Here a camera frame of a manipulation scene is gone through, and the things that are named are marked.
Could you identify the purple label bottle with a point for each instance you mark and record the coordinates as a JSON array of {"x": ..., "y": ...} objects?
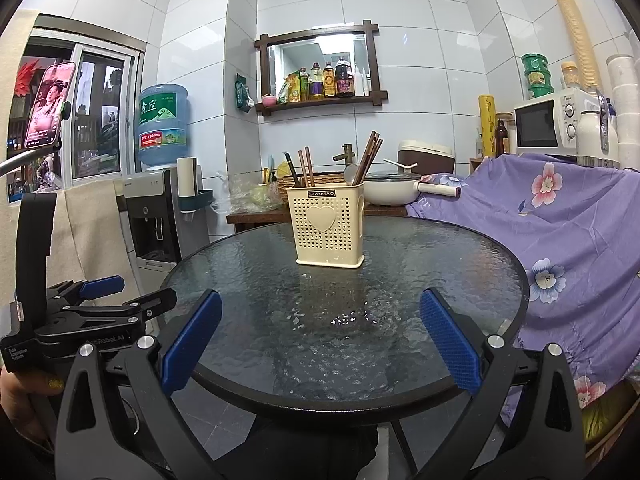
[{"x": 316, "y": 91}]

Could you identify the wood-framed wall mirror shelf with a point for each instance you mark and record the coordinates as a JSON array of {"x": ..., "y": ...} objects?
[{"x": 285, "y": 63}]

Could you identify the brown wooden chopstick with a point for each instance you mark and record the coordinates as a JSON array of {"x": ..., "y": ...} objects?
[
  {"x": 373, "y": 140},
  {"x": 310, "y": 168},
  {"x": 372, "y": 157},
  {"x": 303, "y": 169}
]

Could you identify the white frying pan with lid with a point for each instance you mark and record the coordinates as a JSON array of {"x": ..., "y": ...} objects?
[{"x": 395, "y": 189}]

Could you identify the beige plastic utensil holder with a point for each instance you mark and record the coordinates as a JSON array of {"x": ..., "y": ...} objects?
[{"x": 327, "y": 223}]

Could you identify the yellow oil bottle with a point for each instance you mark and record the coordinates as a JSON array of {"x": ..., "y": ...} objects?
[{"x": 328, "y": 79}]

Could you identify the dark wooden counter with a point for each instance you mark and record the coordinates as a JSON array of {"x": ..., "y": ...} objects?
[{"x": 243, "y": 221}]

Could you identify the smartphone on mount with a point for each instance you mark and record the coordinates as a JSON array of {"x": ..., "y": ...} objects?
[{"x": 46, "y": 116}]

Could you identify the white microwave oven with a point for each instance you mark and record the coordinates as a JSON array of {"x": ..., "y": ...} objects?
[{"x": 548, "y": 125}]

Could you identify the person's hand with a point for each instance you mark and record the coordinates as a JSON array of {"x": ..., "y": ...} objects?
[{"x": 16, "y": 390}]

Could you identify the pink small bowl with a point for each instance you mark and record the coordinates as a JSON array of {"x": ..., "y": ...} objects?
[{"x": 269, "y": 101}]

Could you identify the round glass table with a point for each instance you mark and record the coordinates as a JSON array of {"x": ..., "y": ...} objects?
[{"x": 345, "y": 342}]

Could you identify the white stacked containers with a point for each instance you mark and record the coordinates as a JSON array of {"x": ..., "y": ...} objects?
[{"x": 625, "y": 89}]

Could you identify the green hanging packet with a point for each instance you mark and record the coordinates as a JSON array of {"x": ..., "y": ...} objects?
[{"x": 243, "y": 100}]

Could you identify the yellow roll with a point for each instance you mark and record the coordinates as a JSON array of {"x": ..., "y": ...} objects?
[{"x": 488, "y": 124}]

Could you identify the white jar with lid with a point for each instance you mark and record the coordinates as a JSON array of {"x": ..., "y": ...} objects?
[{"x": 570, "y": 75}]

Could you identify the black gold-banded chopstick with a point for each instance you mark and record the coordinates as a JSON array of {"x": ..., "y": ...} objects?
[{"x": 292, "y": 169}]

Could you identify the dark soy sauce bottle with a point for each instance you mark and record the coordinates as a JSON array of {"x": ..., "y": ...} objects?
[{"x": 344, "y": 80}]

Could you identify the white water dispenser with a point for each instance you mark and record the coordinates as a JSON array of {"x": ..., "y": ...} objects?
[{"x": 161, "y": 234}]

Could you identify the blue water jug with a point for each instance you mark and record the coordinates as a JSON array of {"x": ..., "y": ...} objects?
[{"x": 162, "y": 130}]

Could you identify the paper cup stack in holder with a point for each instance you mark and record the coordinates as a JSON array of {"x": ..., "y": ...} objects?
[{"x": 191, "y": 196}]

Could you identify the tall beige roll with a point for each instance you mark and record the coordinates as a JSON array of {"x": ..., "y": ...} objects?
[{"x": 579, "y": 38}]

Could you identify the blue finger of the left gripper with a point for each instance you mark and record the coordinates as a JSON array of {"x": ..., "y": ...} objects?
[
  {"x": 152, "y": 305},
  {"x": 91, "y": 290}
]

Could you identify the dark brown glass bottle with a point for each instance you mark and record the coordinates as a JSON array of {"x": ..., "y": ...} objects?
[{"x": 502, "y": 138}]

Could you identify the bronze faucet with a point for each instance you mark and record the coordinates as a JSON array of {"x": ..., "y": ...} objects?
[{"x": 347, "y": 155}]

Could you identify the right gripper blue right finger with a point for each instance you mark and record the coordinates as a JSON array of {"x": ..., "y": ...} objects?
[{"x": 456, "y": 338}]

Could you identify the purple floral cloth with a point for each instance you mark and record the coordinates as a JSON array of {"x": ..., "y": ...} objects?
[{"x": 576, "y": 232}]

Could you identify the metal spoon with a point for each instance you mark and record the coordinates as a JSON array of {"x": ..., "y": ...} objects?
[{"x": 350, "y": 174}]

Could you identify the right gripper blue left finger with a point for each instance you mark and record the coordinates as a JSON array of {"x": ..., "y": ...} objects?
[{"x": 184, "y": 339}]

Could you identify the clear plastic bag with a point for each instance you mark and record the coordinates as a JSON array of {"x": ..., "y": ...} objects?
[{"x": 241, "y": 196}]

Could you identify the brown white rice cooker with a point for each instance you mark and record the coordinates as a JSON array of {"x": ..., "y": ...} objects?
[{"x": 425, "y": 158}]

